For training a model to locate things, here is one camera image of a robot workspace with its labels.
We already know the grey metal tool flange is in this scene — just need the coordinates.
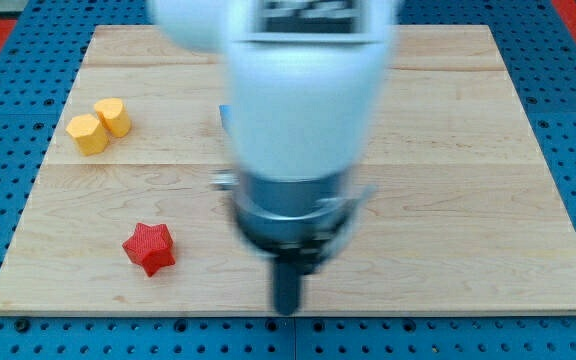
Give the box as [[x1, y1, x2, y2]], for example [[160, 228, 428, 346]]
[[212, 169, 374, 274]]

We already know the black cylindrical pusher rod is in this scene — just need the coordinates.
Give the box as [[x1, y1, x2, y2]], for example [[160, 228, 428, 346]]
[[272, 259, 302, 316]]

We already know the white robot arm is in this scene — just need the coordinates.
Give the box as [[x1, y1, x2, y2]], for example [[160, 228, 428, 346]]
[[147, 0, 398, 315]]

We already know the blue cube block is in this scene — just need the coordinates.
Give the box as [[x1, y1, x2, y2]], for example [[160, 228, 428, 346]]
[[219, 104, 230, 134]]

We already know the red star block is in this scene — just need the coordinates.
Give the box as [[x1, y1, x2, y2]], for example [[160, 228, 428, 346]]
[[122, 223, 176, 277]]

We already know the wooden board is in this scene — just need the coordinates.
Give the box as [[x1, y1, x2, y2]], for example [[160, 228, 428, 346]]
[[0, 25, 576, 317]]

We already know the yellow hexagon block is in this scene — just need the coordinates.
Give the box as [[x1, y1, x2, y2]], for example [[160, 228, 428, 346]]
[[66, 114, 109, 156]]

